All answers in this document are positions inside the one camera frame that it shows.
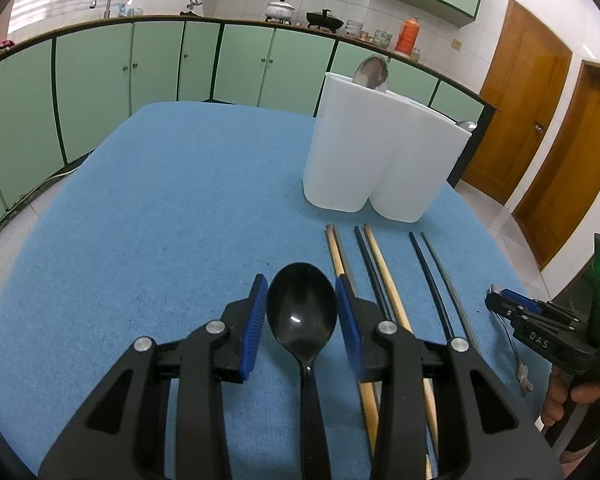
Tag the white plastic utensil holder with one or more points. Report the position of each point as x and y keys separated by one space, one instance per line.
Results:
x=420 y=170
x=345 y=150

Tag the metal spoon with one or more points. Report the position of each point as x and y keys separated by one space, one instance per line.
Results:
x=371 y=71

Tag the small bottles by sink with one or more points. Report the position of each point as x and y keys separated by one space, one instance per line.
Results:
x=130 y=10

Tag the wooden door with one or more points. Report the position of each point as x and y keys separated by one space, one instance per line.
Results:
x=520 y=100
x=575 y=170

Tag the black wok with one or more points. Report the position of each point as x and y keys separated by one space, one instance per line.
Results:
x=325 y=20

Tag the small glass jar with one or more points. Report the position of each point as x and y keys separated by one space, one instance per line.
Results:
x=416 y=54

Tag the orange thermos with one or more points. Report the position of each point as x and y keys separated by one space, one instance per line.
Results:
x=407 y=35

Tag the red cloth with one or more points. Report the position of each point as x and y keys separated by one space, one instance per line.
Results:
x=2 y=45

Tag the black plastic spoon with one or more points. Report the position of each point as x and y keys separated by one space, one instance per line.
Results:
x=300 y=310

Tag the white cooking pot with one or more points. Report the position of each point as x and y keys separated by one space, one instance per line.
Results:
x=280 y=10

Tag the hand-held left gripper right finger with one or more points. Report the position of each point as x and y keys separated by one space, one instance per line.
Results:
x=348 y=332

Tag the green kitchen counter cabinets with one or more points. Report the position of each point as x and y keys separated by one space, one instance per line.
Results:
x=95 y=85

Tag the wooden chopstick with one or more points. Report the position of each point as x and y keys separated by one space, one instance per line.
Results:
x=336 y=252
x=387 y=280

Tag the stacked bowls on counter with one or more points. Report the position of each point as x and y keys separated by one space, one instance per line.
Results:
x=382 y=37

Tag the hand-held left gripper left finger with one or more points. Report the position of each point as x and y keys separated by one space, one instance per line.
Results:
x=252 y=332

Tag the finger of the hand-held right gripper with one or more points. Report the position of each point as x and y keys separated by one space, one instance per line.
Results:
x=515 y=300

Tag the person's right hand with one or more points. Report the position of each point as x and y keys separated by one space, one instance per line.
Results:
x=552 y=402

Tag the black chopstick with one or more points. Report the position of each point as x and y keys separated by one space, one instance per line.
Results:
x=430 y=285
x=450 y=290
x=367 y=260

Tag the blue tablecloth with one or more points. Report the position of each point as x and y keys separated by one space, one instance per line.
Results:
x=180 y=210

